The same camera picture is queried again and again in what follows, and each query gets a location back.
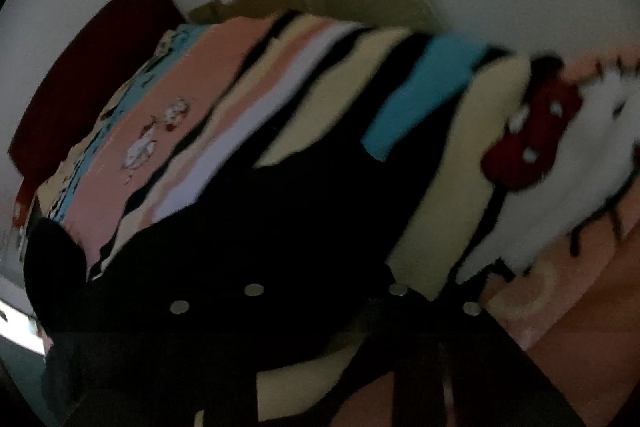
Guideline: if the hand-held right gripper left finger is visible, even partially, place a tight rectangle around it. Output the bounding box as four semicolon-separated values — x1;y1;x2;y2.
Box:
60;283;267;427

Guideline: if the black garment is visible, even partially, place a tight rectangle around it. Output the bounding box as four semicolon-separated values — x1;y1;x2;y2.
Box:
24;134;441;358

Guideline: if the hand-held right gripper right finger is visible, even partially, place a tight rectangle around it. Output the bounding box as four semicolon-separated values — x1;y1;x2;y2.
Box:
367;283;587;427

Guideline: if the bright window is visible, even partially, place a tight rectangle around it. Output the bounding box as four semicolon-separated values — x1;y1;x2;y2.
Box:
0;294;52;358

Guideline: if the brown cloth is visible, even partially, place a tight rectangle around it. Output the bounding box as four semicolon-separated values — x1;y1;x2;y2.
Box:
187;0;307;26

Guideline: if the striped printed blanket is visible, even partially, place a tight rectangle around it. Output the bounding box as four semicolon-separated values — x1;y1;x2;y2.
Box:
12;11;640;427

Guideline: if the dark red cloth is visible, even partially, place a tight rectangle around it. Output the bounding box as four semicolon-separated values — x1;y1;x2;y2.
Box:
7;0;187;182

